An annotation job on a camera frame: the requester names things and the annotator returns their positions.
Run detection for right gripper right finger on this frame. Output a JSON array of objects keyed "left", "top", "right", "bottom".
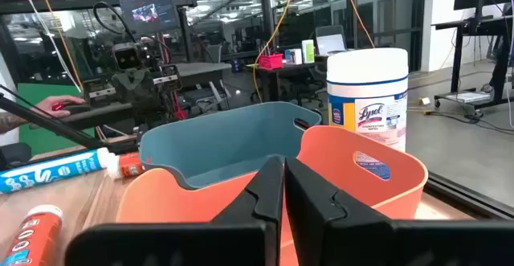
[{"left": 284, "top": 156, "right": 514, "bottom": 266}]

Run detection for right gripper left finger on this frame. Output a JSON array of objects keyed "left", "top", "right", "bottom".
[{"left": 64, "top": 155, "right": 285, "bottom": 266}]

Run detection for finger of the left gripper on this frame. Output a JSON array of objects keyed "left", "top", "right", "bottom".
[
  {"left": 112, "top": 72, "right": 140, "bottom": 113},
  {"left": 136, "top": 72, "right": 162, "bottom": 113}
]

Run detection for orange sealant tube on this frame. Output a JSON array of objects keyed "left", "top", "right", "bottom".
[
  {"left": 0, "top": 204, "right": 64, "bottom": 266},
  {"left": 106, "top": 151, "right": 146, "bottom": 180}
]

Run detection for blue silicone tube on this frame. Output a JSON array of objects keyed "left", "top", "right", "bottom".
[{"left": 0, "top": 147, "right": 117, "bottom": 196}]

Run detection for person's forearm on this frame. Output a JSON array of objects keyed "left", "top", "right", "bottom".
[{"left": 0, "top": 111, "right": 31, "bottom": 135}]

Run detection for Lysol wipes canister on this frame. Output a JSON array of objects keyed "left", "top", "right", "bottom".
[{"left": 325, "top": 47, "right": 410, "bottom": 182}]

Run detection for grey side desk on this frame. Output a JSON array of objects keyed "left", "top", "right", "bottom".
[{"left": 27, "top": 103, "right": 136, "bottom": 133}]

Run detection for grey table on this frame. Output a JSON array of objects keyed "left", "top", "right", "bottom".
[{"left": 174, "top": 61, "right": 234, "bottom": 88}]

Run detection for grey office chair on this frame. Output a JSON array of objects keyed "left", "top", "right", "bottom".
[{"left": 182, "top": 79, "right": 232, "bottom": 113}]

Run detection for black computer mouse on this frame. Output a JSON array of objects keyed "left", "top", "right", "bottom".
[{"left": 51, "top": 101, "right": 92, "bottom": 117}]

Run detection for person's hand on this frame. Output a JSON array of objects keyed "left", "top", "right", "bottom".
[{"left": 35, "top": 95, "right": 88, "bottom": 119}]

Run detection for black computer monitor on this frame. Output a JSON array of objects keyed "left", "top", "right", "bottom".
[{"left": 113, "top": 0, "right": 182, "bottom": 34}]

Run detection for green board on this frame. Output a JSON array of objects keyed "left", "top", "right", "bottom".
[{"left": 16, "top": 82, "right": 97, "bottom": 157}]

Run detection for teal plastic bin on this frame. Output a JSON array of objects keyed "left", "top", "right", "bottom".
[{"left": 138, "top": 100, "right": 323, "bottom": 190}]

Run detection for orange plastic bin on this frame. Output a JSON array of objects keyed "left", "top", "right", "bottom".
[{"left": 115, "top": 125, "right": 430, "bottom": 266}]

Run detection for red storage bin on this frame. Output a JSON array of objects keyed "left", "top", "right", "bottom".
[{"left": 258, "top": 53, "right": 284, "bottom": 71}]

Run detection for dark office desk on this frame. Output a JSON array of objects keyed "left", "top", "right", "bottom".
[{"left": 245, "top": 59, "right": 328, "bottom": 104}]

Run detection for white boxes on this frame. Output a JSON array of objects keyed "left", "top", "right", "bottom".
[{"left": 284, "top": 47, "right": 303, "bottom": 65}]

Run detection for green and white box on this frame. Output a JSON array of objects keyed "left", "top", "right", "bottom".
[{"left": 301, "top": 39, "right": 316, "bottom": 64}]

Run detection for grey laptop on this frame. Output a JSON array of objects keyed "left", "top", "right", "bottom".
[{"left": 315, "top": 34, "right": 349, "bottom": 56}]

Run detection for black standing desk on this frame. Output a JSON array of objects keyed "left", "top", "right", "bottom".
[{"left": 431, "top": 14, "right": 514, "bottom": 110}]

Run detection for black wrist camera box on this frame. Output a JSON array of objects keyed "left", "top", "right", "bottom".
[{"left": 112, "top": 43, "right": 142, "bottom": 71}]

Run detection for orange hanging cable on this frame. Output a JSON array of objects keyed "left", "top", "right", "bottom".
[
  {"left": 36, "top": 0, "right": 84, "bottom": 92},
  {"left": 340, "top": 0, "right": 376, "bottom": 50}
]

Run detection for white hanging cable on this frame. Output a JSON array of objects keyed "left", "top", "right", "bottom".
[{"left": 18, "top": 0, "right": 84, "bottom": 94}]

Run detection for yellow hanging cable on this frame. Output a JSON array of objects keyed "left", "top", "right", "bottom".
[{"left": 251, "top": 0, "right": 301, "bottom": 104}]

